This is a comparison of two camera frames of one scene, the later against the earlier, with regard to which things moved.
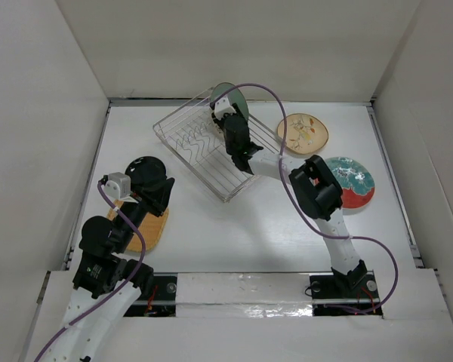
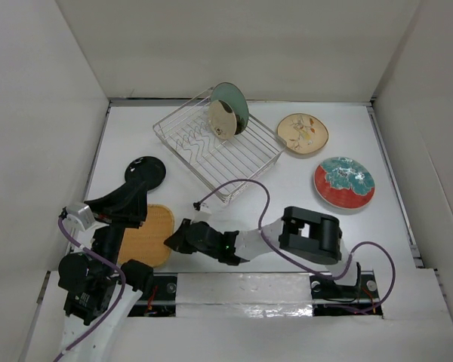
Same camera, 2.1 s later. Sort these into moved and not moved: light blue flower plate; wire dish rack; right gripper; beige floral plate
Moved: right gripper
Not moved: light blue flower plate; wire dish rack; beige floral plate
